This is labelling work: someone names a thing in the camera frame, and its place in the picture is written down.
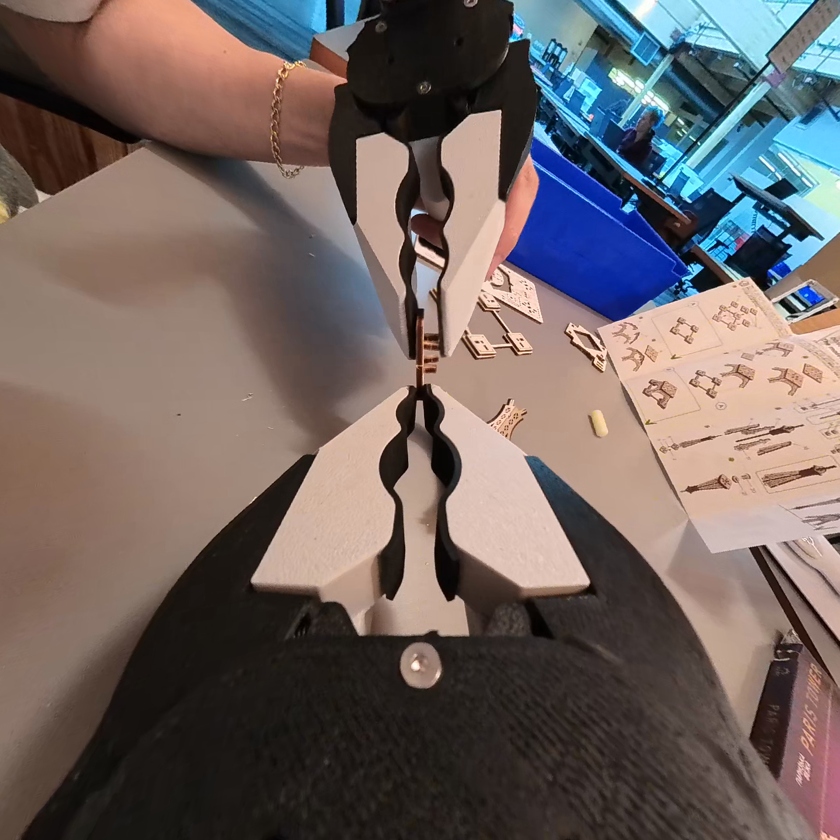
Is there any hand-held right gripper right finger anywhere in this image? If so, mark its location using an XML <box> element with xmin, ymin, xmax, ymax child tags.
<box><xmin>422</xmin><ymin>385</ymin><xmax>593</xmax><ymax>627</ymax></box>

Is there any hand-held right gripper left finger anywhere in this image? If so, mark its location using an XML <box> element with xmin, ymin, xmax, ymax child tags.
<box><xmin>249</xmin><ymin>385</ymin><xmax>420</xmax><ymax>634</ymax></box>

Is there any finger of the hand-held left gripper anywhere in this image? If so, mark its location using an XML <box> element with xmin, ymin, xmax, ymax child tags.
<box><xmin>428</xmin><ymin>107</ymin><xmax>508</xmax><ymax>360</ymax></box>
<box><xmin>353</xmin><ymin>133</ymin><xmax>424</xmax><ymax>362</ymax></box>

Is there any thin wooden puzzle piece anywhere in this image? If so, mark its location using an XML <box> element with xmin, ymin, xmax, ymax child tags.
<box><xmin>415</xmin><ymin>314</ymin><xmax>442</xmax><ymax>389</ymax></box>

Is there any person's left forearm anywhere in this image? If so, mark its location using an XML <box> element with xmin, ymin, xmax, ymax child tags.
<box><xmin>0</xmin><ymin>0</ymin><xmax>349</xmax><ymax>181</ymax></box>

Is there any grey desk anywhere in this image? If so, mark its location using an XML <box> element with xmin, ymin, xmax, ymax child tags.
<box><xmin>0</xmin><ymin>141</ymin><xmax>798</xmax><ymax>840</ymax></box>

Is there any person's left hand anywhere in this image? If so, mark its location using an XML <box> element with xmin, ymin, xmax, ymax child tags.
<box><xmin>408</xmin><ymin>156</ymin><xmax>540</xmax><ymax>284</ymax></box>

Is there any triangular lattice wooden panel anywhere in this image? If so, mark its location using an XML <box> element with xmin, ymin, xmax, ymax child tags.
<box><xmin>482</xmin><ymin>264</ymin><xmax>546</xmax><ymax>324</ymax></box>

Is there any tower-leg wooden puzzle piece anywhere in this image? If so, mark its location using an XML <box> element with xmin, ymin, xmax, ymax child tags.
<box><xmin>489</xmin><ymin>397</ymin><xmax>529</xmax><ymax>437</ymax></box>

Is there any large blue plastic bin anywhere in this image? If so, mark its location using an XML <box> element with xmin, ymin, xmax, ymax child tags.
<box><xmin>508</xmin><ymin>134</ymin><xmax>690</xmax><ymax>322</ymax></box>

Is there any long brown background table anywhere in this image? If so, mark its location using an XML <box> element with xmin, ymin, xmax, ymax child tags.
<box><xmin>577</xmin><ymin>118</ymin><xmax>697</xmax><ymax>244</ymax></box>

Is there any printed instruction sheet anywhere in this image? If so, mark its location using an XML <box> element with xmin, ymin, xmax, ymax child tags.
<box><xmin>600</xmin><ymin>279</ymin><xmax>840</xmax><ymax>555</ymax></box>

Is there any white plastic tray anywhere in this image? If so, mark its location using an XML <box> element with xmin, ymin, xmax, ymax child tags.
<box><xmin>768</xmin><ymin>279</ymin><xmax>831</xmax><ymax>316</ymax></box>

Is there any purple puzzle box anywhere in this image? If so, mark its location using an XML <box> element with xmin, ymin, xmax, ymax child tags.
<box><xmin>748</xmin><ymin>630</ymin><xmax>840</xmax><ymax>840</ymax></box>

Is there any grey fuzzy cloth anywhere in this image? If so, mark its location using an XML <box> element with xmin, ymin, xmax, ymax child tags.
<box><xmin>0</xmin><ymin>141</ymin><xmax>37</xmax><ymax>221</ymax></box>

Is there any square-frame wooden puzzle piece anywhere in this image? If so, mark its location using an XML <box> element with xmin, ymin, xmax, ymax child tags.
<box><xmin>459</xmin><ymin>289</ymin><xmax>534</xmax><ymax>361</ymax></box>

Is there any gold chain bracelet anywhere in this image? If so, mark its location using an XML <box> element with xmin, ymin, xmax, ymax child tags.
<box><xmin>269</xmin><ymin>59</ymin><xmax>308</xmax><ymax>179</ymax></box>

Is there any triangular-frame wooden puzzle piece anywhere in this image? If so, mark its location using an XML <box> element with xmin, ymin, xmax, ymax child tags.
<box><xmin>564</xmin><ymin>322</ymin><xmax>611</xmax><ymax>373</ymax></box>

